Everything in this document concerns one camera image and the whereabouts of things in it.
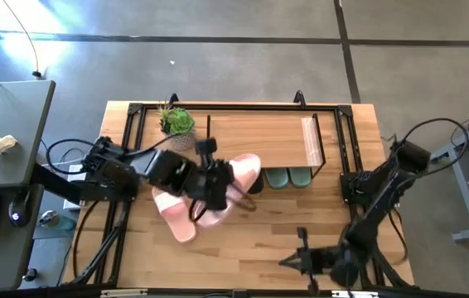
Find silver metal bracket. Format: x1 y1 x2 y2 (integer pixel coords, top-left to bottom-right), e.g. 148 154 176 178
100 289 149 298
331 290 380 298

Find wooden shelf black metal sides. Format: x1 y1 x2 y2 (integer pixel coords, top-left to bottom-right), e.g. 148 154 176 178
205 112 326 180

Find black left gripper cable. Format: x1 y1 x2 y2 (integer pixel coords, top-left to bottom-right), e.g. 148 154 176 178
188 184 258 224

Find black computer mouse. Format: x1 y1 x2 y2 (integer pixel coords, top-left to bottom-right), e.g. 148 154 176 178
8 188 33 228

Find black floor cable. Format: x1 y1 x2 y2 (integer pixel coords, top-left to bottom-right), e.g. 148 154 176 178
1 0 43 79

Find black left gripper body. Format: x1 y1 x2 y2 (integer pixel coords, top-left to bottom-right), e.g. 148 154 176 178
191 138 236 212

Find black rubber slide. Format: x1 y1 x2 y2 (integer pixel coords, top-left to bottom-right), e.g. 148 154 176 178
247 168 266 195

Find white patterned plant pot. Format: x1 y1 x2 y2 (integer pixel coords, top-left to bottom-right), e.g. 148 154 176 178
167 130 198 152

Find white flat box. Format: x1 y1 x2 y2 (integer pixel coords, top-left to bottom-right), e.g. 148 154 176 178
63 163 90 210

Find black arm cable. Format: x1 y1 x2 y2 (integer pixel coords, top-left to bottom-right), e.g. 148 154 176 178
391 117 469 180
46 132 180 176

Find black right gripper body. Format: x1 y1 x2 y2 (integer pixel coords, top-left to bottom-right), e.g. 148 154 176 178
296 226 336 296

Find teal green rubber slide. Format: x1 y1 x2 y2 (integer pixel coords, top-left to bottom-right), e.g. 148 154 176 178
264 167 290 190
288 166 313 190

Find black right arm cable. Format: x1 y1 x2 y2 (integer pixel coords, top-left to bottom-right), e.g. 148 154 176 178
391 117 469 180

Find green succulent plant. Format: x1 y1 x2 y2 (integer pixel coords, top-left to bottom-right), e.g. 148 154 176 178
157 101 196 136

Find grey desk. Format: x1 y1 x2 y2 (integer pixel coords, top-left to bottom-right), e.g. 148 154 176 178
0 79 56 293

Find grey metal table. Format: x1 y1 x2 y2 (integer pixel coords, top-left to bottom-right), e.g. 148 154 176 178
426 103 469 243

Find teal bottle silver cap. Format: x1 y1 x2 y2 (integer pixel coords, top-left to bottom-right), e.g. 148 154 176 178
37 209 76 232

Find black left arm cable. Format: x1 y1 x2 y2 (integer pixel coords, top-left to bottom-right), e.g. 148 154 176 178
46 132 180 176

